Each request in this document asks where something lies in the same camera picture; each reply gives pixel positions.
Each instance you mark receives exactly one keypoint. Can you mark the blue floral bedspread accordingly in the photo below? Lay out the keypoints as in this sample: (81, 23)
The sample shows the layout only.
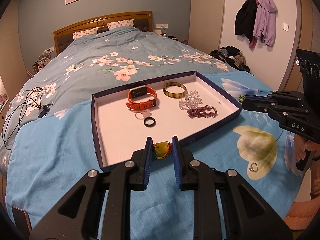
(48, 155)

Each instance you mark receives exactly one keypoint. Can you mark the orange smart watch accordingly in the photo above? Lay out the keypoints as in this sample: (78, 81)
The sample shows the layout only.
(141, 98)

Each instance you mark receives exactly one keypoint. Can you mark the patterned pillow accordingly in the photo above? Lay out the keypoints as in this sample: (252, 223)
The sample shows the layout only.
(79, 34)
(123, 23)

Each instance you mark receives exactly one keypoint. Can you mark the purple hanging jacket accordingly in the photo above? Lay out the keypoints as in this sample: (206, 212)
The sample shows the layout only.
(264, 25)

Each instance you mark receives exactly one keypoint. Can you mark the white wall socket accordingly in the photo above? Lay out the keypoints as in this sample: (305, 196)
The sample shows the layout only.
(161, 25)

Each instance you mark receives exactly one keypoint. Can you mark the wooden headboard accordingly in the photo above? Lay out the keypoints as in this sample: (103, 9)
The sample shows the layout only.
(64, 37)

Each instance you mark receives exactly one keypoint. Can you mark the pink pendant charm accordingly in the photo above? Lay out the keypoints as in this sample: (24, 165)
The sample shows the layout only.
(141, 115)

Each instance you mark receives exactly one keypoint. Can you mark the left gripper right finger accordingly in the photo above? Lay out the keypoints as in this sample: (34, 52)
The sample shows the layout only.
(226, 206)

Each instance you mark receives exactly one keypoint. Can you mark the tortoiseshell bangle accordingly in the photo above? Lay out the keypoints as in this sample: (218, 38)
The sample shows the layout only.
(175, 90)

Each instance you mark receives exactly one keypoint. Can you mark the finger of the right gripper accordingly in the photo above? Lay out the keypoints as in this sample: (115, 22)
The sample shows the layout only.
(257, 104)
(260, 97)

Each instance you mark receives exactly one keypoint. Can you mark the person's right hand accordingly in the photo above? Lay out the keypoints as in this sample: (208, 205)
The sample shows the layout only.
(302, 146)

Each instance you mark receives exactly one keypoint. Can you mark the dark clothes pile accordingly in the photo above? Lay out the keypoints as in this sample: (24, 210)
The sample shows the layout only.
(232, 56)

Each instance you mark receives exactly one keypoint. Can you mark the navy box lid tray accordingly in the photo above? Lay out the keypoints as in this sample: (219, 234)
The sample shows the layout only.
(117, 133)

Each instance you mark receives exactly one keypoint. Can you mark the left patterned pillow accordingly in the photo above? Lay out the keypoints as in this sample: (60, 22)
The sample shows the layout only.
(79, 34)

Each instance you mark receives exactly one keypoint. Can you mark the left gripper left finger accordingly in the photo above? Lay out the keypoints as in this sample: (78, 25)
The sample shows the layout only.
(98, 205)

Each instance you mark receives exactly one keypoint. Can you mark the right patterned pillow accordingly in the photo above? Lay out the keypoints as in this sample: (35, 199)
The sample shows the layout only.
(123, 23)

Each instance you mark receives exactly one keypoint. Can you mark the pink sweater forearm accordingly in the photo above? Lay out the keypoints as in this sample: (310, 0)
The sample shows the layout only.
(302, 213)

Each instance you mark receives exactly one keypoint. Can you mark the black hanging jacket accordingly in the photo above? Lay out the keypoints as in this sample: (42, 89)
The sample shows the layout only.
(245, 19)

